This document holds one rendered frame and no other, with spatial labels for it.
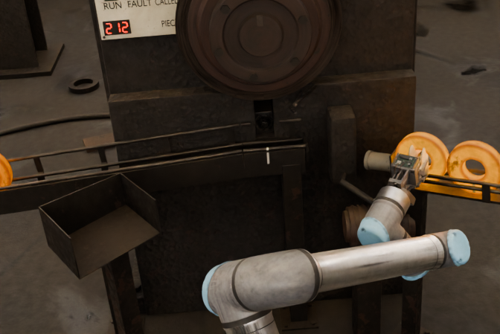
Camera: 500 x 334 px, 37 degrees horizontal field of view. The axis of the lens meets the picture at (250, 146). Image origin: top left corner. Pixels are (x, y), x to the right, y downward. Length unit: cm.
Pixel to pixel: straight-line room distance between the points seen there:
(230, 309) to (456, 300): 134
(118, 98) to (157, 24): 27
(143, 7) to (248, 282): 99
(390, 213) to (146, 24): 91
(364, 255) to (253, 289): 29
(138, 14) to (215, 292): 95
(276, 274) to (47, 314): 152
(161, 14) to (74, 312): 122
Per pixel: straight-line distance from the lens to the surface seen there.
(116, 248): 213
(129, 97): 233
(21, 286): 309
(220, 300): 164
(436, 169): 221
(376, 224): 196
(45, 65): 505
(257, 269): 156
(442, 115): 403
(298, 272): 155
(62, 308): 293
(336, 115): 227
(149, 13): 224
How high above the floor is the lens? 184
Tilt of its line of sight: 29 degrees down
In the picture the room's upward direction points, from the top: 5 degrees counter-clockwise
